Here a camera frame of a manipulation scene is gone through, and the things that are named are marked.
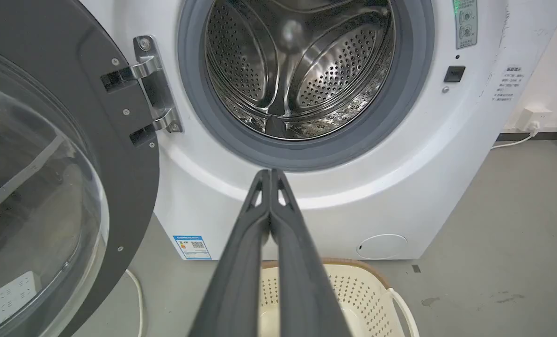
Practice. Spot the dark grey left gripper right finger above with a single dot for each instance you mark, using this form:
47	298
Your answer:
301	281

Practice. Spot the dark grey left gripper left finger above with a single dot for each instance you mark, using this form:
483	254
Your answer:
241	281

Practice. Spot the white front-load washing machine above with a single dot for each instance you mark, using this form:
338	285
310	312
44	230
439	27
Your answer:
400	154

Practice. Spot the dark grey washing machine door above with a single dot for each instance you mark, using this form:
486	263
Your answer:
49	164

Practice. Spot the cream perforated laundry basket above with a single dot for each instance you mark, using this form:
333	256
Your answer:
358	299

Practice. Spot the white power strip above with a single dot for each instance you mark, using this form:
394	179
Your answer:
17	296

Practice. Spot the white wall power socket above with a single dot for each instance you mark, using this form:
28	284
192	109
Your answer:
533	118

